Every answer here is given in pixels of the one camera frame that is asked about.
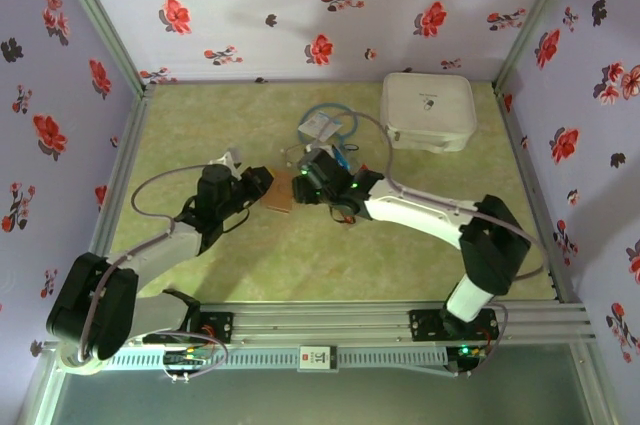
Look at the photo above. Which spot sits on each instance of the tan leather card holder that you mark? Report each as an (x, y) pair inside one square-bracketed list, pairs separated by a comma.
[(280, 192)]

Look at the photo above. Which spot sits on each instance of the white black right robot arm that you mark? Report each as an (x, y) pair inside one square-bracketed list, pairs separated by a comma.
[(415, 210)]

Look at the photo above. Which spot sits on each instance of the blue credit card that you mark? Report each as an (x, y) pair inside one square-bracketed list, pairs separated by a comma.
[(342, 157)]

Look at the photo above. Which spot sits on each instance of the blue tube stethoscope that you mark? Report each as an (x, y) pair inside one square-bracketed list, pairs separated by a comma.
[(302, 135)]

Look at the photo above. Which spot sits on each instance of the white printed packet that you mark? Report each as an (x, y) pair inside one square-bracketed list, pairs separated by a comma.
[(319, 125)]

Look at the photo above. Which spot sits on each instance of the white square box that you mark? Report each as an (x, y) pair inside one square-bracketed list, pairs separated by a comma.
[(425, 110)]

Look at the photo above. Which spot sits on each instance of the small white display unit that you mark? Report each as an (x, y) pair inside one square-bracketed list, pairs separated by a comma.
[(318, 357)]

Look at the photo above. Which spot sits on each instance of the green controller circuit board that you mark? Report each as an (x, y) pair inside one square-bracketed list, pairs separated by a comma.
[(185, 357), (472, 352)]

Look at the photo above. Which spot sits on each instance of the grey aluminium side rail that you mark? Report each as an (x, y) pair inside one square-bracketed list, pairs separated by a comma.
[(525, 165), (125, 155)]

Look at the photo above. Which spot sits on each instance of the grey aluminium mounting rail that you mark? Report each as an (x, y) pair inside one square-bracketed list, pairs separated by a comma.
[(325, 320)]

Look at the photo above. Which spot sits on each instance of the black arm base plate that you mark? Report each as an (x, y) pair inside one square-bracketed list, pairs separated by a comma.
[(425, 327), (220, 327)]

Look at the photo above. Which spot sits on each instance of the grey aluminium frame post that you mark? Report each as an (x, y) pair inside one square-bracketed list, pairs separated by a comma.
[(101, 20), (532, 20)]

